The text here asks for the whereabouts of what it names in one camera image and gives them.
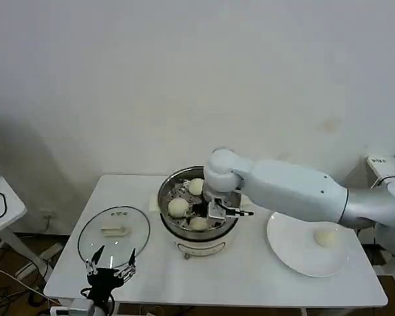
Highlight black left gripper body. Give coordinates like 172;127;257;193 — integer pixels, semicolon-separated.
87;268;124;300

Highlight white desk with label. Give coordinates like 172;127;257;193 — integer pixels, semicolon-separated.
365;153;395;182

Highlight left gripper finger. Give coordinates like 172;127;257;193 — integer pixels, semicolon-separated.
84;245;105;275
114;249;138;280

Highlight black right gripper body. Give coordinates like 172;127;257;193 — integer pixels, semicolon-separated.
191;202;212;221

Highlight glass lid with white handle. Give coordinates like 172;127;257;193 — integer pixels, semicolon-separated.
78;206;151;269

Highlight white electric cooker base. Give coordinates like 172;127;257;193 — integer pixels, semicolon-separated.
147;193;253;259

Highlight white round plate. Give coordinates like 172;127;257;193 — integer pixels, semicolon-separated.
266;211;349;278

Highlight white floor power strip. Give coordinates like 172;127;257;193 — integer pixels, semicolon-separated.
39;243;63;263

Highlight white steamed bun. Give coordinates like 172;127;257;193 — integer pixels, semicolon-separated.
167;197;190;219
189;217;209;230
188;178;205;196
313;229;338;248

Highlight steel steamer basket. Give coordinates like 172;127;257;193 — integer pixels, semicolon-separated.
157;167;243;232

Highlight white side desk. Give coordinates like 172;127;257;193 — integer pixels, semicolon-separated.
0;174;47;277

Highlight black cable with plug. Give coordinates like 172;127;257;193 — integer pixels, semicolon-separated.
370;174;395;189

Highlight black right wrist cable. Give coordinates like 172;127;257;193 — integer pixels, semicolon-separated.
217;199;255;219

